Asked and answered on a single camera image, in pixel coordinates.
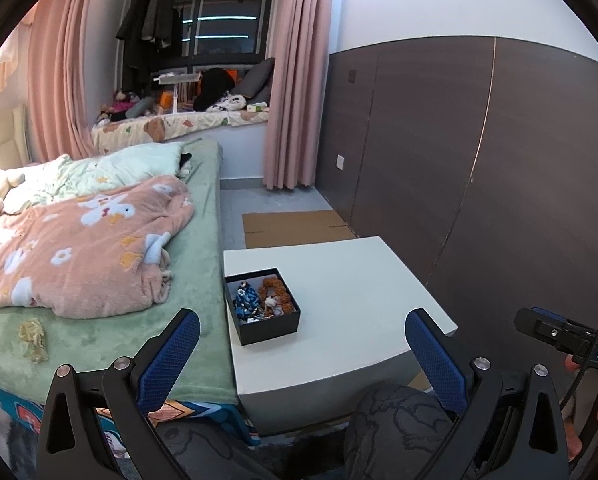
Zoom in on light green printed quilt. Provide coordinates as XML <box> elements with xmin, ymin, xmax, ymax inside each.
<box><xmin>1</xmin><ymin>141</ymin><xmax>187</xmax><ymax>216</ymax></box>

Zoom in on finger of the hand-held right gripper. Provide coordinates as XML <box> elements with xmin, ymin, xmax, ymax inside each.
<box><xmin>513</xmin><ymin>306</ymin><xmax>594</xmax><ymax>357</ymax></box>

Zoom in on pink curtain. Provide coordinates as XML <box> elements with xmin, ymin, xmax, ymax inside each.
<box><xmin>263</xmin><ymin>0</ymin><xmax>337</xmax><ymax>192</ymax></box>
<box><xmin>26</xmin><ymin>0</ymin><xmax>104</xmax><ymax>163</ymax></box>

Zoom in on printed blue bed cover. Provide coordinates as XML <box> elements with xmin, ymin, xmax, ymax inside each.
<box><xmin>0</xmin><ymin>375</ymin><xmax>255</xmax><ymax>466</ymax></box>

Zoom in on black and white cushion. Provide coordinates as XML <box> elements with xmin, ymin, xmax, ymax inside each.
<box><xmin>205</xmin><ymin>92</ymin><xmax>247</xmax><ymax>113</ymax></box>

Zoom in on grey pillow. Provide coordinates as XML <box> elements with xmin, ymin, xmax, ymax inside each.
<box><xmin>229</xmin><ymin>57</ymin><xmax>276</xmax><ymax>106</ymax></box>

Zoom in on person's leg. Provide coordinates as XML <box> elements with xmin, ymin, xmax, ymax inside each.
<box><xmin>343</xmin><ymin>381</ymin><xmax>462</xmax><ymax>480</ymax></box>
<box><xmin>154</xmin><ymin>421</ymin><xmax>282</xmax><ymax>480</ymax></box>

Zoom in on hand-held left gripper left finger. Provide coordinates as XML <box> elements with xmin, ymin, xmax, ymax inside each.
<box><xmin>35</xmin><ymin>308</ymin><xmax>201</xmax><ymax>480</ymax></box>

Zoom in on blue bead jewelry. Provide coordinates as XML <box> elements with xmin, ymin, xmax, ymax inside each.
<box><xmin>230</xmin><ymin>282</ymin><xmax>261</xmax><ymax>320</ymax></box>

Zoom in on person's left leg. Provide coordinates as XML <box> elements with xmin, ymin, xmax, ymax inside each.
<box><xmin>154</xmin><ymin>421</ymin><xmax>282</xmax><ymax>480</ymax></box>

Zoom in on green bed sheet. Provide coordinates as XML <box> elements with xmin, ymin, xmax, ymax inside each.
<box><xmin>0</xmin><ymin>140</ymin><xmax>240</xmax><ymax>407</ymax></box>

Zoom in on black cable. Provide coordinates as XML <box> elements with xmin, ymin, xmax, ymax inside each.
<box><xmin>556</xmin><ymin>240</ymin><xmax>598</xmax><ymax>413</ymax></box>

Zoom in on hanging dark clothes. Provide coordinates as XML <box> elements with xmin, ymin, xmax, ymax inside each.
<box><xmin>115</xmin><ymin>0</ymin><xmax>186</xmax><ymax>73</ymax></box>

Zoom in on bear print window seat mattress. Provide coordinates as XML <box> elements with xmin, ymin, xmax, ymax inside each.
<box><xmin>90</xmin><ymin>107</ymin><xmax>271</xmax><ymax>157</ymax></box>

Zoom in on person's right leg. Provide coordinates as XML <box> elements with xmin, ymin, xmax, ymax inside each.
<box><xmin>343</xmin><ymin>381</ymin><xmax>462</xmax><ymax>480</ymax></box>

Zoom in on black jewelry box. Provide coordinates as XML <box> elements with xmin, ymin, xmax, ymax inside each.
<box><xmin>224</xmin><ymin>267</ymin><xmax>301</xmax><ymax>347</ymax></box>

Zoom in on white side table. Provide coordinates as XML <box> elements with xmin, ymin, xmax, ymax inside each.
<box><xmin>222</xmin><ymin>236</ymin><xmax>458</xmax><ymax>437</ymax></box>

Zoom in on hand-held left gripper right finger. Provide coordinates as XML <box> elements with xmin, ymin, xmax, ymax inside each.
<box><xmin>404</xmin><ymin>308</ymin><xmax>571</xmax><ymax>480</ymax></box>

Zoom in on white folding rack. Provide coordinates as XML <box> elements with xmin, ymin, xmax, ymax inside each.
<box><xmin>151</xmin><ymin>72</ymin><xmax>202</xmax><ymax>115</ymax></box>

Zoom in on pink duck print blanket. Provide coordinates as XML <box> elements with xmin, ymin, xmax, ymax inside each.
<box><xmin>0</xmin><ymin>175</ymin><xmax>196</xmax><ymax>320</ymax></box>

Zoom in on black bag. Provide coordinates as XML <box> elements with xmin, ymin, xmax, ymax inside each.
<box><xmin>199</xmin><ymin>67</ymin><xmax>237</xmax><ymax>110</ymax></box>

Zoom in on pile of plush toys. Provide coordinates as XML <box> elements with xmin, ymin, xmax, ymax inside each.
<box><xmin>96</xmin><ymin>89</ymin><xmax>157</xmax><ymax>126</ymax></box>

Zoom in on cream padded headboard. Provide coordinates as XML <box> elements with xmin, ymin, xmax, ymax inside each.
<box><xmin>0</xmin><ymin>104</ymin><xmax>32</xmax><ymax>165</ymax></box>

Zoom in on orange bead bracelet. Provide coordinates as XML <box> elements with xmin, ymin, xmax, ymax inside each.
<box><xmin>258</xmin><ymin>276</ymin><xmax>296</xmax><ymax>312</ymax></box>

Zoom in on flat brown cardboard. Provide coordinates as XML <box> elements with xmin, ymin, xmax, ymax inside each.
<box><xmin>242</xmin><ymin>209</ymin><xmax>357</xmax><ymax>249</ymax></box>

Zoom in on window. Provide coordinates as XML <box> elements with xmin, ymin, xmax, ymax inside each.
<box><xmin>124</xmin><ymin>0</ymin><xmax>277</xmax><ymax>68</ymax></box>

